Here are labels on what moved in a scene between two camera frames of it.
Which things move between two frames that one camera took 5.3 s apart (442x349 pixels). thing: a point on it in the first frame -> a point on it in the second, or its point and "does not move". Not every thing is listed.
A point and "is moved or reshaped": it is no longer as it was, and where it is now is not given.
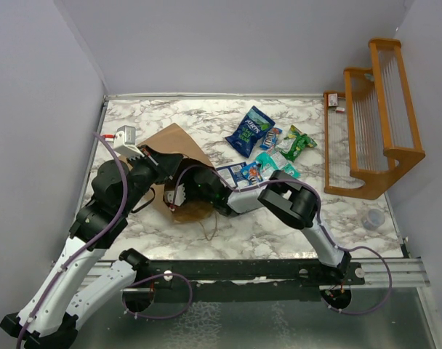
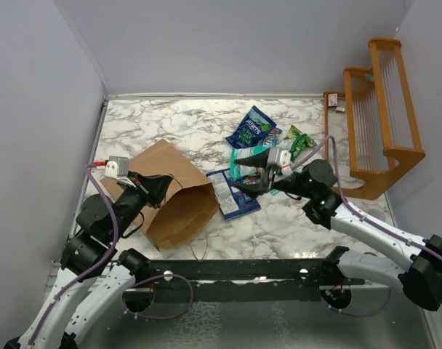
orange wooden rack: [368, 138] does not move
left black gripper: [164, 165] -> [153, 187]
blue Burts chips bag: [249, 130] does not move
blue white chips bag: [233, 175] is moved or reshaped
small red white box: [332, 99] does not move
